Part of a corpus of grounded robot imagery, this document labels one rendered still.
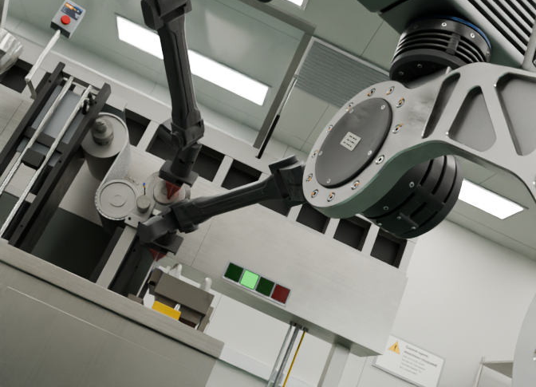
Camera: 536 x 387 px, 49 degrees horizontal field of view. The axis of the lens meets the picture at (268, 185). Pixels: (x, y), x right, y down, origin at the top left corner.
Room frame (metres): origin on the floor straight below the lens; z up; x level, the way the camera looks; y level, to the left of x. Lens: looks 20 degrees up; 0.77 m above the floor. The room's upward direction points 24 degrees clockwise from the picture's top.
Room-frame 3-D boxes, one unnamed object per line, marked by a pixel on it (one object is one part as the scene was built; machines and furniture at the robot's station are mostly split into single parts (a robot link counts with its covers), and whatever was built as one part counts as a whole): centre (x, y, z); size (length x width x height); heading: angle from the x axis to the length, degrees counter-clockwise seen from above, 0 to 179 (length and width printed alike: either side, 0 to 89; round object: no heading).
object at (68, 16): (1.72, 0.82, 1.66); 0.07 x 0.07 x 0.10; 20
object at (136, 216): (1.68, 0.30, 1.05); 0.06 x 0.05 x 0.31; 2
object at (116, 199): (1.84, 0.40, 1.17); 0.26 x 0.12 x 0.12; 2
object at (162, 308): (1.49, 0.10, 0.91); 0.07 x 0.07 x 0.02; 2
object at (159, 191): (1.70, 0.27, 1.25); 0.07 x 0.02 x 0.07; 92
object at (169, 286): (1.89, 0.10, 1.00); 0.40 x 0.16 x 0.06; 2
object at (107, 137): (1.68, 0.52, 1.33); 0.06 x 0.06 x 0.06; 2
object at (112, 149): (1.84, 0.53, 1.33); 0.25 x 0.14 x 0.14; 2
